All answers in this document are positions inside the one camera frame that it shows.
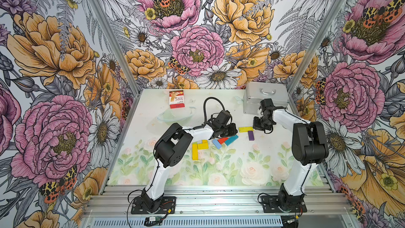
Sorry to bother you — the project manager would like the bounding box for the teal block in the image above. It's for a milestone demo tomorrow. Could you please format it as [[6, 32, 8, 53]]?
[[224, 135, 238, 146]]

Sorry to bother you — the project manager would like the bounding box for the purple block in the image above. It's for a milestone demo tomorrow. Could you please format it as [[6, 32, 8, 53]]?
[[247, 130, 255, 141]]

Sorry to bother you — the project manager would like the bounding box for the red block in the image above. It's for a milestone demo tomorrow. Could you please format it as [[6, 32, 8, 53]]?
[[218, 137, 228, 144]]

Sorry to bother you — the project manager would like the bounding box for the yellow-green block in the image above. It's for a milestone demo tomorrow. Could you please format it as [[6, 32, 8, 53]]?
[[238, 127, 254, 133]]

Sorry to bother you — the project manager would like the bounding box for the long yellow block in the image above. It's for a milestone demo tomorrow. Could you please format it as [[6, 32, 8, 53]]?
[[192, 144, 198, 160]]

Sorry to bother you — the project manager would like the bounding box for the yellow block crosswise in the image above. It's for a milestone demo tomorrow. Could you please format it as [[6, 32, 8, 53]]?
[[197, 142, 209, 150]]

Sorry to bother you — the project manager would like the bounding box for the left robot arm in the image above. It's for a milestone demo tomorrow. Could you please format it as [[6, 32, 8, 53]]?
[[141, 123, 237, 213]]

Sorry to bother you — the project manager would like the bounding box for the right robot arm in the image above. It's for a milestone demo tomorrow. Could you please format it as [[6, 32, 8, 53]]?
[[253, 109, 329, 213]]

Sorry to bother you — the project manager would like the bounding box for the light blue block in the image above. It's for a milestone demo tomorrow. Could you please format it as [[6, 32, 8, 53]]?
[[212, 139, 221, 149]]

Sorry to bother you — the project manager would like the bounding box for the silver metal case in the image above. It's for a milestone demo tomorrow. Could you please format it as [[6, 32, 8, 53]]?
[[243, 82, 289, 115]]

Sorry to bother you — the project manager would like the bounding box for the clear glass bowl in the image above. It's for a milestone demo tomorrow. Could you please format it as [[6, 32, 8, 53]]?
[[157, 107, 197, 123]]

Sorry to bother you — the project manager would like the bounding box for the red white cardboard box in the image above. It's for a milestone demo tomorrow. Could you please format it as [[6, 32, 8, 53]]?
[[169, 90, 185, 109]]

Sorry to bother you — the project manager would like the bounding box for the small circuit board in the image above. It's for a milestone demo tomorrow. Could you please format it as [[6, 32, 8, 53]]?
[[143, 216, 163, 227]]

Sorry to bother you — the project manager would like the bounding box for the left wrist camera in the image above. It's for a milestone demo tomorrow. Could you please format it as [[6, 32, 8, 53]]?
[[214, 110, 232, 127]]

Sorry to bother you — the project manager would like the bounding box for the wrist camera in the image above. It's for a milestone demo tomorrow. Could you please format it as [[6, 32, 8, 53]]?
[[214, 110, 232, 127], [259, 98, 275, 115]]

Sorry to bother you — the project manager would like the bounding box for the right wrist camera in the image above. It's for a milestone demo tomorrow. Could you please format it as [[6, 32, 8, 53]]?
[[259, 98, 275, 115]]

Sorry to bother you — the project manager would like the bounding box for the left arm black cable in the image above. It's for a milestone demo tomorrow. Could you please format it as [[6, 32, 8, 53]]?
[[202, 96, 226, 127]]

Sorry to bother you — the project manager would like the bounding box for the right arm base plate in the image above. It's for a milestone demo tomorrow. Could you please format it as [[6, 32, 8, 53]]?
[[258, 193, 308, 214]]

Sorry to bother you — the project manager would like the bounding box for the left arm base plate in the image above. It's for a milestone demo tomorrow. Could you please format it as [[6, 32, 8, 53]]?
[[130, 196, 177, 214]]

